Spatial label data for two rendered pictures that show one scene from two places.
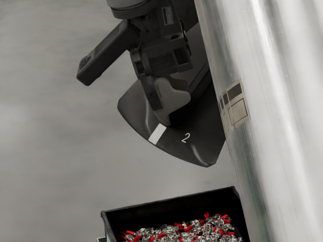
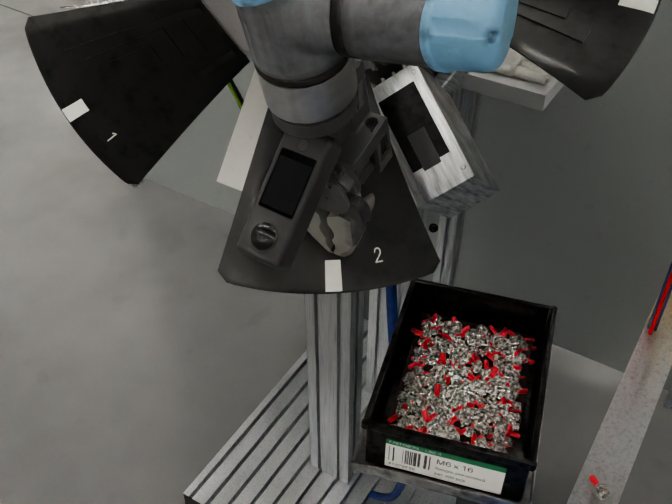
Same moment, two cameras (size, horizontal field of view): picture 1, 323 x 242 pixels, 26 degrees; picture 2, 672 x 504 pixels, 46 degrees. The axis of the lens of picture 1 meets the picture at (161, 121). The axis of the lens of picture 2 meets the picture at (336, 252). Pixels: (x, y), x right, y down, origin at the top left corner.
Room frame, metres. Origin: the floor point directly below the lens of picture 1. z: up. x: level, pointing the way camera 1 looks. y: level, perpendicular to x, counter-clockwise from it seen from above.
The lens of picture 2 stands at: (0.59, 0.49, 1.50)
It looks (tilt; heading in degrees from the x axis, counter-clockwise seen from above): 41 degrees down; 305
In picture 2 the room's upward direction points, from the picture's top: straight up
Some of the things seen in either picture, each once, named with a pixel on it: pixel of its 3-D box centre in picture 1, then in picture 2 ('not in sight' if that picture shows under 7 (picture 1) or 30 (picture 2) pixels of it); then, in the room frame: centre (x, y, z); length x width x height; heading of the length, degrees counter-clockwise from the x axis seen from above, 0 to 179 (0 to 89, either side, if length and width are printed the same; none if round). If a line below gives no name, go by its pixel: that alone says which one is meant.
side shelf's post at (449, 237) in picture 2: not in sight; (450, 231); (1.14, -0.74, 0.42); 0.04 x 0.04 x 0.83; 3
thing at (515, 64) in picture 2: not in sight; (514, 60); (1.04, -0.69, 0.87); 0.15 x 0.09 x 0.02; 3
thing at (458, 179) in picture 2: not in sight; (433, 144); (0.95, -0.23, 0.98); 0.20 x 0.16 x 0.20; 93
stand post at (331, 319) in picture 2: not in sight; (334, 345); (1.13, -0.29, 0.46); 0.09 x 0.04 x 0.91; 3
